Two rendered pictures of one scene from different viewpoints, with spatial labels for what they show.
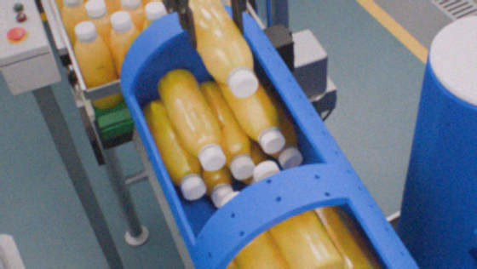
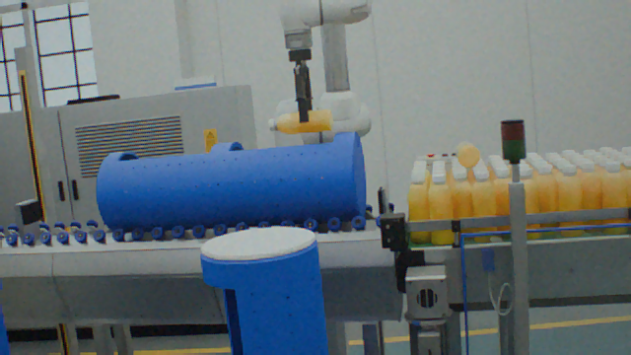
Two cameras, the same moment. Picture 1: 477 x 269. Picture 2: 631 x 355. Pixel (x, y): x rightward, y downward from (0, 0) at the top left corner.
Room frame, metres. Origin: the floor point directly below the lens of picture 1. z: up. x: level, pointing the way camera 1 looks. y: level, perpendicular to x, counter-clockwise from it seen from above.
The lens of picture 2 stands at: (1.98, -1.57, 1.38)
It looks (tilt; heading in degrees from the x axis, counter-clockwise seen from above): 7 degrees down; 125
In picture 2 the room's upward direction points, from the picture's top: 6 degrees counter-clockwise
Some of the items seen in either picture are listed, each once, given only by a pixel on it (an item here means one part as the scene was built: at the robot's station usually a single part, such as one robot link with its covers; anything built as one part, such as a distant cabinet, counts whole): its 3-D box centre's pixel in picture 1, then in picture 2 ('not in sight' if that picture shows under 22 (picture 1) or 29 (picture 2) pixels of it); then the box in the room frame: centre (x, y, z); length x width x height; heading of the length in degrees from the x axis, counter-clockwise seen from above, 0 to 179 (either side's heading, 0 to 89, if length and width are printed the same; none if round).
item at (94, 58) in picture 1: (97, 68); not in sight; (1.06, 0.40, 0.99); 0.07 x 0.07 x 0.19
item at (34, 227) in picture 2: not in sight; (30, 222); (-0.21, -0.31, 1.00); 0.10 x 0.04 x 0.15; 113
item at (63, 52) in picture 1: (67, 64); not in sight; (1.13, 0.49, 0.94); 0.03 x 0.02 x 0.08; 23
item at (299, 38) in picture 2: not in sight; (298, 40); (0.81, 0.11, 1.54); 0.09 x 0.09 x 0.06
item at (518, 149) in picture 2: not in sight; (514, 149); (1.51, 0.02, 1.18); 0.06 x 0.06 x 0.05
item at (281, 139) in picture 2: not in sight; (295, 124); (0.45, 0.55, 1.24); 0.18 x 0.16 x 0.22; 37
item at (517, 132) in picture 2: not in sight; (513, 131); (1.51, 0.02, 1.23); 0.06 x 0.06 x 0.04
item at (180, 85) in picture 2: not in sight; (195, 84); (-0.69, 1.17, 1.48); 0.24 x 0.12 x 0.08; 38
